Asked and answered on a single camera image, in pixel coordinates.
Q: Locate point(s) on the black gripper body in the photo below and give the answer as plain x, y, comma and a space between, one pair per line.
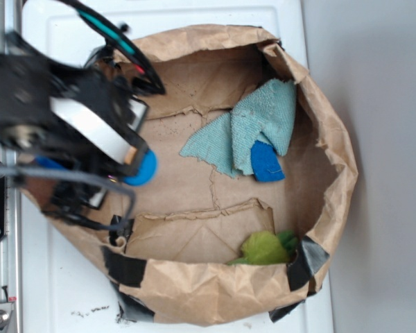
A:
28, 79

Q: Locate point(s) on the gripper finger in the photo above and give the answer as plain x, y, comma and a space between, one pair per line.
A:
71, 195
125, 148

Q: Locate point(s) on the blue plastic bottle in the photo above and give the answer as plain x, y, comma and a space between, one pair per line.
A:
145, 173

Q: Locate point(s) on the brown paper bag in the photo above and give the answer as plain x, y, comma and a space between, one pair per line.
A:
191, 220

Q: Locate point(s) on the light blue cloth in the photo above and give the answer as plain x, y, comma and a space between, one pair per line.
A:
266, 115

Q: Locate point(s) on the dark blue felt piece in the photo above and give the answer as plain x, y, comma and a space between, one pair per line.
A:
265, 165

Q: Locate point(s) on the green fuzzy plush toy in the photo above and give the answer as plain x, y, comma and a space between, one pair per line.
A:
266, 248

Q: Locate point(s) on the aluminium frame rail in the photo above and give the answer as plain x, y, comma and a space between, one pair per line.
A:
10, 218

